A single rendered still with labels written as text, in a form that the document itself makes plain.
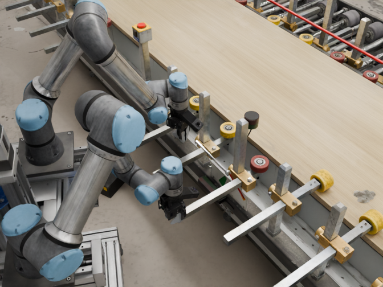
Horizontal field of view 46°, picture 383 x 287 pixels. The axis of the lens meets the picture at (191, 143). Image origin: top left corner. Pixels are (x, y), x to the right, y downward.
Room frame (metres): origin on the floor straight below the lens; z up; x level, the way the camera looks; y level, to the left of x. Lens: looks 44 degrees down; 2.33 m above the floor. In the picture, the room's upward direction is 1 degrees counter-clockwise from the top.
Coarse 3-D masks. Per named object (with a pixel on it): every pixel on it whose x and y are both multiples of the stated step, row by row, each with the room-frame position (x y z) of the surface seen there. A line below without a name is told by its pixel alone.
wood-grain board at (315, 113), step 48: (144, 0) 2.86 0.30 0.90; (192, 0) 2.84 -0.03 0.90; (192, 48) 2.25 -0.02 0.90; (240, 48) 2.24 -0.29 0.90; (288, 48) 2.23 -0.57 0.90; (240, 96) 1.80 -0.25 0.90; (288, 96) 1.79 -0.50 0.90; (336, 96) 1.78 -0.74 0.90; (288, 144) 1.45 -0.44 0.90; (336, 144) 1.44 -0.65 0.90; (336, 192) 1.16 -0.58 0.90
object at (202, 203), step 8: (256, 176) 1.31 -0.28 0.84; (232, 184) 1.25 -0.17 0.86; (240, 184) 1.26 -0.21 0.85; (216, 192) 1.21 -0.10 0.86; (224, 192) 1.21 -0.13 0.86; (200, 200) 1.17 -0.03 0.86; (208, 200) 1.17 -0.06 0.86; (216, 200) 1.19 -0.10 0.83; (192, 208) 1.13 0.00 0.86; (200, 208) 1.14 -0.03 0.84
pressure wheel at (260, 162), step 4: (256, 156) 1.37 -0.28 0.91; (260, 156) 1.37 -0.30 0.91; (252, 160) 1.35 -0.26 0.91; (256, 160) 1.35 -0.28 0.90; (260, 160) 1.34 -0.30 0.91; (264, 160) 1.35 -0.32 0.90; (252, 164) 1.32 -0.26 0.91; (256, 164) 1.32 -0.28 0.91; (260, 164) 1.32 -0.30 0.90; (264, 164) 1.32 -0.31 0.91; (268, 164) 1.32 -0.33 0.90; (252, 168) 1.31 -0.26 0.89; (256, 168) 1.30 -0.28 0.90; (260, 168) 1.30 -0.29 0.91; (264, 168) 1.30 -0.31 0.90; (256, 172) 1.30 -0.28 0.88; (260, 172) 1.30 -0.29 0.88
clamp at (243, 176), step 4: (232, 164) 1.36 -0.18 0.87; (228, 168) 1.35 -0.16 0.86; (232, 168) 1.34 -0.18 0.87; (232, 172) 1.32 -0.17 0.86; (244, 172) 1.31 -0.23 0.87; (232, 176) 1.32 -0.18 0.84; (236, 176) 1.30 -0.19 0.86; (240, 176) 1.29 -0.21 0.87; (244, 176) 1.29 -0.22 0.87; (248, 176) 1.29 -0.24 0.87; (240, 180) 1.27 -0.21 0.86; (244, 180) 1.26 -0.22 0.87; (252, 180) 1.26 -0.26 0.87; (244, 184) 1.25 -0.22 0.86; (248, 184) 1.24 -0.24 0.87; (252, 184) 1.25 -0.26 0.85; (244, 188) 1.25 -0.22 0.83; (248, 188) 1.24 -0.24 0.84; (252, 188) 1.25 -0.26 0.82
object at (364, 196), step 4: (356, 192) 1.15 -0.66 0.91; (360, 192) 1.14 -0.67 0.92; (364, 192) 1.15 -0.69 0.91; (368, 192) 1.15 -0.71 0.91; (372, 192) 1.15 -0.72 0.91; (356, 196) 1.14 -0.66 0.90; (360, 196) 1.13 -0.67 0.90; (364, 196) 1.13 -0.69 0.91; (368, 196) 1.13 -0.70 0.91; (372, 196) 1.13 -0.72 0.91; (360, 200) 1.11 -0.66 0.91; (364, 200) 1.11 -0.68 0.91; (368, 200) 1.11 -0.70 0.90
